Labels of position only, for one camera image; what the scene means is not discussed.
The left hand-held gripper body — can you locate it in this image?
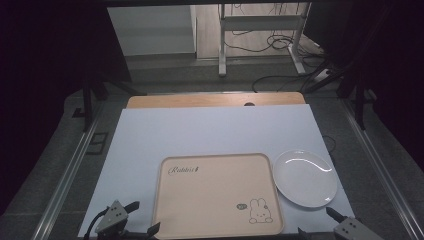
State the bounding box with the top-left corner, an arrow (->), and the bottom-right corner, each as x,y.
94,199 -> 150,240

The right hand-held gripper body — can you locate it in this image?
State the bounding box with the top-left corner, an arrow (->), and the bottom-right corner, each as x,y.
333,215 -> 385,240

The white plate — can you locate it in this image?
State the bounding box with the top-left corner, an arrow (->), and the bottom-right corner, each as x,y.
272,149 -> 338,209

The beige tray with rabbit print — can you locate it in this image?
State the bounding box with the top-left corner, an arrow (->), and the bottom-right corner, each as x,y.
151,153 -> 285,240

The white board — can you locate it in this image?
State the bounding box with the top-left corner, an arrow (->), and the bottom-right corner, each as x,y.
78,103 -> 356,239

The black metal stand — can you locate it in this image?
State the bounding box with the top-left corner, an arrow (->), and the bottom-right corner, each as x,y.
301,59 -> 368,132
80,73 -> 148,133

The wooden table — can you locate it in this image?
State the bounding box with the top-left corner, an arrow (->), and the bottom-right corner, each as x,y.
125,92 -> 307,110

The white power strip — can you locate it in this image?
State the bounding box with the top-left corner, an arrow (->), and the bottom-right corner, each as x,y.
313,68 -> 332,83

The dark curtain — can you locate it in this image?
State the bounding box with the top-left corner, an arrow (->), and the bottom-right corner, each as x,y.
0,0 -> 132,216
303,0 -> 424,172

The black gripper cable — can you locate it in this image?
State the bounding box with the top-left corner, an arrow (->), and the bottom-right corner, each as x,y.
82,206 -> 111,240

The aluminium rail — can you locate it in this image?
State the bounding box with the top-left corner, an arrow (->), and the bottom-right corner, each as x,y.
339,98 -> 424,240
31,99 -> 105,240

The black floor bracket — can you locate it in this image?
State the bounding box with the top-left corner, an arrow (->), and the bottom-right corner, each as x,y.
85,131 -> 110,156

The black floor cable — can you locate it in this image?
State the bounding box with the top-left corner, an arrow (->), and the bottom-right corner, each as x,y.
251,70 -> 322,94
222,30 -> 303,55

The white metal desk frame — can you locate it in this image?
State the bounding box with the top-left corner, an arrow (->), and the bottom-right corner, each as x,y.
217,2 -> 313,78

